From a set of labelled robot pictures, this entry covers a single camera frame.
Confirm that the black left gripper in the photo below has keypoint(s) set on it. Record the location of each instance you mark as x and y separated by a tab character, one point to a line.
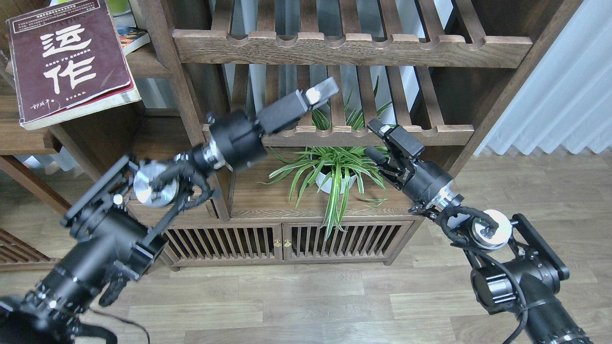
236	141

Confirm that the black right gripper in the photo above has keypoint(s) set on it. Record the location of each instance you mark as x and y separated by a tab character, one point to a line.
424	182

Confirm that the book with mountain cover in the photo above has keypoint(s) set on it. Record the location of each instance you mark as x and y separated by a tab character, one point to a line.
132	38

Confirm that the yellow green book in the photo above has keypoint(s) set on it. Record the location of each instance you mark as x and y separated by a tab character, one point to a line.
122	13

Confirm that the maroon book white characters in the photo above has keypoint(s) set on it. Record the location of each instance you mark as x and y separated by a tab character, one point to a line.
68	62

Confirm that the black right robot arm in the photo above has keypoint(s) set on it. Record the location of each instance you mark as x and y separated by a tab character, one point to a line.
513	268

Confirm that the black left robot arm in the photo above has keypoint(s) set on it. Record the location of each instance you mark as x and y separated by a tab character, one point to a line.
119	222

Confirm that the green spider plant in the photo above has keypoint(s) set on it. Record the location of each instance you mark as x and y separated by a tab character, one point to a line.
309	161

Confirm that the white plant pot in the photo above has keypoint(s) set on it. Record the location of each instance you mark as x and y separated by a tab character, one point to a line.
325	181

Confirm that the dark wooden bookshelf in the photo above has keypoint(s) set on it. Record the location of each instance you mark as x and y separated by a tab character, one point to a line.
448	87

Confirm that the white curtain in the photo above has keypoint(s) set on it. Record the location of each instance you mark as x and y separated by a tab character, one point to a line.
566	103

